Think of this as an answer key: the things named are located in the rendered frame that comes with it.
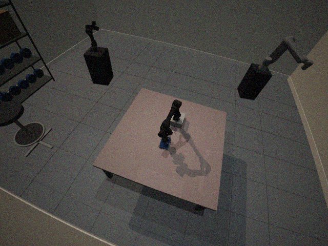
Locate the blue circuit board with yellow knobs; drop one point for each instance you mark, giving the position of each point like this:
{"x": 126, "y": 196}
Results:
{"x": 164, "y": 144}

